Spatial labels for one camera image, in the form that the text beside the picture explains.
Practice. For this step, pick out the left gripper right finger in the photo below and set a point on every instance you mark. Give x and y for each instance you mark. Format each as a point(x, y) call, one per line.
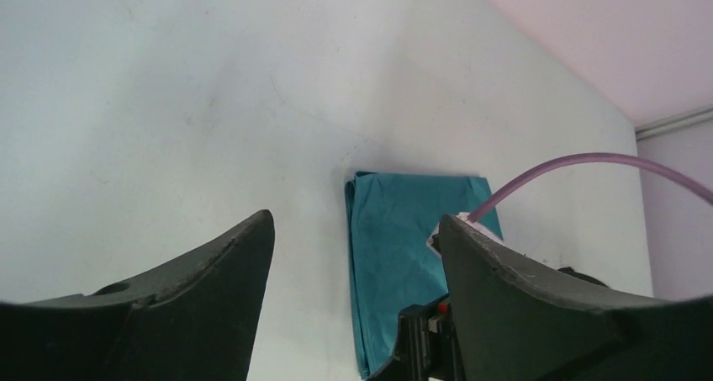
point(518, 319)

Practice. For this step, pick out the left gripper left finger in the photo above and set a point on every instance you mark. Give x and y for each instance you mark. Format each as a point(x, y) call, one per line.
point(194, 317)

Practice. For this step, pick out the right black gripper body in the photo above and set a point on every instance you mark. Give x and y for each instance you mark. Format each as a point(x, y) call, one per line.
point(427, 347)

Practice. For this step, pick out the teal satin napkin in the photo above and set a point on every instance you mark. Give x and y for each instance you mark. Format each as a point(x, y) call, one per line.
point(390, 217)

